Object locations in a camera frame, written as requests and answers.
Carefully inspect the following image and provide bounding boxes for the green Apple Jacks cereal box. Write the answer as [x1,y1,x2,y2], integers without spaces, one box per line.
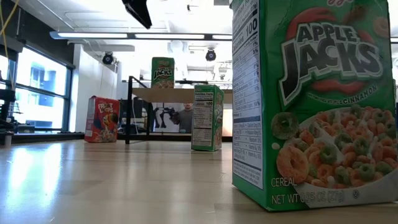
[150,57,175,90]
[190,84,224,152]
[230,0,398,213]

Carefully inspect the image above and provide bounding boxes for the red Froot Loops cereal box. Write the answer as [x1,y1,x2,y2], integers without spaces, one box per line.
[84,95,121,144]

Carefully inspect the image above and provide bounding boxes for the wooden shelf black metal legs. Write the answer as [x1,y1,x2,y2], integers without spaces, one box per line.
[124,75,233,145]

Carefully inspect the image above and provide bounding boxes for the long ceiling light bar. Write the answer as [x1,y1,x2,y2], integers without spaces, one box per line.
[49,30,233,41]

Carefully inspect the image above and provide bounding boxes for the black monitor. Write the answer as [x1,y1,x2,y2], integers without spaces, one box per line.
[119,98,144,125]

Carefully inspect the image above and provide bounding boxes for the person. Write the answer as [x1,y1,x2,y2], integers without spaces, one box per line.
[178,103,193,134]

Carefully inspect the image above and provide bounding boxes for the dark framed window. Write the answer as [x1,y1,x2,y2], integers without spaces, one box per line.
[0,46,75,133]

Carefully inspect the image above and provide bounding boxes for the black equipment stand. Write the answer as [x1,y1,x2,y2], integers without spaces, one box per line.
[0,88,17,133]

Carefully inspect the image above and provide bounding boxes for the yellow cable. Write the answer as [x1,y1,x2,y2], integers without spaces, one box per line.
[0,0,20,90]

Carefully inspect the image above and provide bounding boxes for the black metal rail frame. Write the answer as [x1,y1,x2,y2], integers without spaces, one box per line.
[0,132,233,146]

